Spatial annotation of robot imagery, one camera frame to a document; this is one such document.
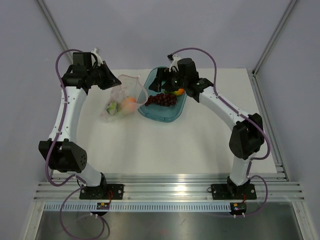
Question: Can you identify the purple toy grape bunch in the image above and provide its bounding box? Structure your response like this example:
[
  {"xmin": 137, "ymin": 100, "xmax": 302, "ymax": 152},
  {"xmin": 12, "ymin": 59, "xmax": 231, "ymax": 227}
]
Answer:
[{"xmin": 144, "ymin": 93, "xmax": 178, "ymax": 107}]

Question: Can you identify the teal plastic tray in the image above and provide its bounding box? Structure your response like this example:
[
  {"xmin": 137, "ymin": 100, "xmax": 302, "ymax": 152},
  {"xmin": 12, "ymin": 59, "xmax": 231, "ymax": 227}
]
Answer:
[{"xmin": 138, "ymin": 66, "xmax": 187, "ymax": 123}]

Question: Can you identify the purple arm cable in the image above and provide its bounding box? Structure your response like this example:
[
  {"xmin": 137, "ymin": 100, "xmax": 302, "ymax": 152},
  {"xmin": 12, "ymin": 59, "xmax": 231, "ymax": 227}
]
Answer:
[
  {"xmin": 168, "ymin": 47, "xmax": 271, "ymax": 218},
  {"xmin": 44, "ymin": 48, "xmax": 111, "ymax": 238}
]

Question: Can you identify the orange toy peach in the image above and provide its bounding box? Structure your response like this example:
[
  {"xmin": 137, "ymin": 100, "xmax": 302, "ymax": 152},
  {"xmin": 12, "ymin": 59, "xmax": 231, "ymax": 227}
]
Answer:
[{"xmin": 120, "ymin": 97, "xmax": 137, "ymax": 115}]

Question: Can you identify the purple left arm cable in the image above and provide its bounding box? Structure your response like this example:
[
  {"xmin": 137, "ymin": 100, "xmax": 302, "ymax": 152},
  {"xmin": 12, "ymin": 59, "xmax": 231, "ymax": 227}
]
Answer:
[{"xmin": 44, "ymin": 48, "xmax": 111, "ymax": 238}]

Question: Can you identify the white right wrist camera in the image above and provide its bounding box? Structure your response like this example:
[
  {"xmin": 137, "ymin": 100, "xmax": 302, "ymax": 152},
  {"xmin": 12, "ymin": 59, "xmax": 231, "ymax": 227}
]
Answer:
[{"xmin": 167, "ymin": 54, "xmax": 182, "ymax": 72}]

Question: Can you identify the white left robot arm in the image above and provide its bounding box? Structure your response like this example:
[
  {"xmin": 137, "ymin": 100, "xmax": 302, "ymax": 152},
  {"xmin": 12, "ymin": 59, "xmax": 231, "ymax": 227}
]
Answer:
[{"xmin": 38, "ymin": 48, "xmax": 124, "ymax": 201}]

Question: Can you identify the aluminium frame post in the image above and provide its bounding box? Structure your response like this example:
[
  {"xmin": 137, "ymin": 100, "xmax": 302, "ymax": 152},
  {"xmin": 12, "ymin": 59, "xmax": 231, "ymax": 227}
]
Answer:
[
  {"xmin": 252, "ymin": 0, "xmax": 300, "ymax": 77},
  {"xmin": 34, "ymin": 0, "xmax": 70, "ymax": 52}
]

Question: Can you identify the clear zip top bag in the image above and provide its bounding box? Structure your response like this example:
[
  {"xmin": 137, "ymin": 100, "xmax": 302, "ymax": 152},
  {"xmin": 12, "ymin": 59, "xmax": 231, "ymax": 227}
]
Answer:
[{"xmin": 100, "ymin": 74, "xmax": 149, "ymax": 123}]

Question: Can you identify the right aluminium frame post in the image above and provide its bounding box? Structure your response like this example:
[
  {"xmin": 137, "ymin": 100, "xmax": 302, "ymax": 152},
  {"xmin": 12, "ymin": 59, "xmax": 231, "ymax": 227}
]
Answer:
[{"xmin": 252, "ymin": 0, "xmax": 300, "ymax": 77}]

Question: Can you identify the aluminium rail base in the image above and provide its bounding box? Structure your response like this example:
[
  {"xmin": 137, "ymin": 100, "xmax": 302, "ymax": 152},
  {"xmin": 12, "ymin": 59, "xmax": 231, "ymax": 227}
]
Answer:
[{"xmin": 33, "ymin": 172, "xmax": 306, "ymax": 203}]

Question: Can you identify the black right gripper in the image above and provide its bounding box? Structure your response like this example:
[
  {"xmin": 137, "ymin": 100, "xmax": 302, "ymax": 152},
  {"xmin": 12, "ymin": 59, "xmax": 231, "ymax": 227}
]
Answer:
[{"xmin": 149, "ymin": 68, "xmax": 188, "ymax": 93}]

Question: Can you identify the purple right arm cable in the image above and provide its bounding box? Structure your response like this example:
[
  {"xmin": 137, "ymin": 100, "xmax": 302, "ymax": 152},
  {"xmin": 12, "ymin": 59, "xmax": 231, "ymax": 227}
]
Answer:
[{"xmin": 168, "ymin": 47, "xmax": 271, "ymax": 218}]

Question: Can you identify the left aluminium frame post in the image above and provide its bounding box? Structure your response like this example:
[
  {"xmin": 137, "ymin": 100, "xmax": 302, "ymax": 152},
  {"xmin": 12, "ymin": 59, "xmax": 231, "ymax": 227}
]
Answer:
[{"xmin": 34, "ymin": 0, "xmax": 70, "ymax": 52}]

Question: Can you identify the toy mango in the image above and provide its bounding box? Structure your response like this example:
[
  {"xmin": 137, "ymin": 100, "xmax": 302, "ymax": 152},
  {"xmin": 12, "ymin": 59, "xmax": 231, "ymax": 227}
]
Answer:
[{"xmin": 166, "ymin": 88, "xmax": 185, "ymax": 97}]

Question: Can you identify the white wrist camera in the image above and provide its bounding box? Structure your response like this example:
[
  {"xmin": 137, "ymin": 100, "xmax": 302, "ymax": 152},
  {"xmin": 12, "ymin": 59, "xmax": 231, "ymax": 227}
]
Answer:
[
  {"xmin": 167, "ymin": 54, "xmax": 182, "ymax": 72},
  {"xmin": 91, "ymin": 47, "xmax": 103, "ymax": 67}
]

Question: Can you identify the white slotted cable duct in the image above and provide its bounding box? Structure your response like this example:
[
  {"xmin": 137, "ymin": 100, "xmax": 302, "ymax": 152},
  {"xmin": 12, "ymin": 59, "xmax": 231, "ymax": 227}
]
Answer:
[{"xmin": 44, "ymin": 201, "xmax": 231, "ymax": 213}]

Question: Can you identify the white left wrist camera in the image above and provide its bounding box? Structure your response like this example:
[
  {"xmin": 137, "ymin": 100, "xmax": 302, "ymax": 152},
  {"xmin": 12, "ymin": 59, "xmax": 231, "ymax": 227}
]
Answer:
[{"xmin": 91, "ymin": 47, "xmax": 103, "ymax": 67}]

